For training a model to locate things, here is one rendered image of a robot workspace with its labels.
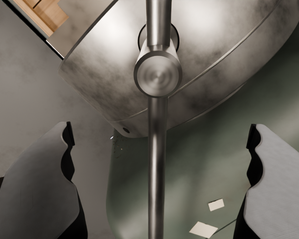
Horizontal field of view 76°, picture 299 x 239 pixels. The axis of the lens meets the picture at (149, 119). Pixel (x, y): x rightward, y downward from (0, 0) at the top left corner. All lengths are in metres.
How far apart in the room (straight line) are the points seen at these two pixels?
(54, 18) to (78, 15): 0.24
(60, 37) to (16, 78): 1.31
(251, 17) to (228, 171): 0.15
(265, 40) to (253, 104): 0.07
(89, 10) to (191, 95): 0.19
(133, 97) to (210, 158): 0.10
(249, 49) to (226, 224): 0.19
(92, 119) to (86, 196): 0.77
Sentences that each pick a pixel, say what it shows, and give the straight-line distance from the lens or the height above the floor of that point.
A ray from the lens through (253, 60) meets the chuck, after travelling 0.20.
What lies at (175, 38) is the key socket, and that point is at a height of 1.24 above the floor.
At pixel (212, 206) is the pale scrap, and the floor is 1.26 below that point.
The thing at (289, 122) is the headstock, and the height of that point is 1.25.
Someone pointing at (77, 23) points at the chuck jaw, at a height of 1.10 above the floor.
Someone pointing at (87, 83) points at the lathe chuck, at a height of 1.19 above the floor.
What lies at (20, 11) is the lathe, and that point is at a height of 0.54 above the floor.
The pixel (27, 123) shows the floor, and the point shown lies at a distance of 1.69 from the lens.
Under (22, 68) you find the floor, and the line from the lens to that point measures 1.57.
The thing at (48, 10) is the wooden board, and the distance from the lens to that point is 0.55.
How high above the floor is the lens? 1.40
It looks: 66 degrees down
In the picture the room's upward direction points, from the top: 163 degrees clockwise
